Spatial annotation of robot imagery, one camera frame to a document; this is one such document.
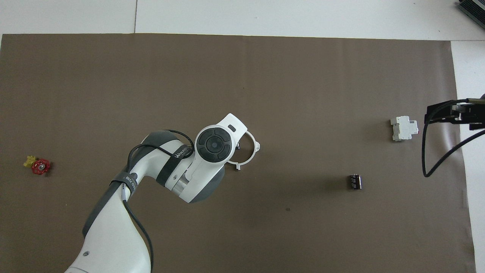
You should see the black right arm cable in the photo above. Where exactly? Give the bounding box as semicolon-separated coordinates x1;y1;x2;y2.
422;99;485;178

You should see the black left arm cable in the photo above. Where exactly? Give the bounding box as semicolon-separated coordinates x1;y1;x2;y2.
127;130;196;273

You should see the red handwheel yellow valve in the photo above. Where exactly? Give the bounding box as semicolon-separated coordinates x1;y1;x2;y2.
23;155;52;176

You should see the dark ribbed device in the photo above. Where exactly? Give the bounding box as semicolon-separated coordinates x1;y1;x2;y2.
457;0;485;20

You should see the white circuit breaker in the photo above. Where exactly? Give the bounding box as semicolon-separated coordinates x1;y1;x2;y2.
390;116;419;142

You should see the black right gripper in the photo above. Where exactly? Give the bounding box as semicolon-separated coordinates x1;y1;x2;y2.
424;97;485;132

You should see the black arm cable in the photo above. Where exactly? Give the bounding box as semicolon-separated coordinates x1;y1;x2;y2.
422;99;485;178
127;130;196;273

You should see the brown paper table mat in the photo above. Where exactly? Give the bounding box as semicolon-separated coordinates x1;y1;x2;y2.
0;33;477;273

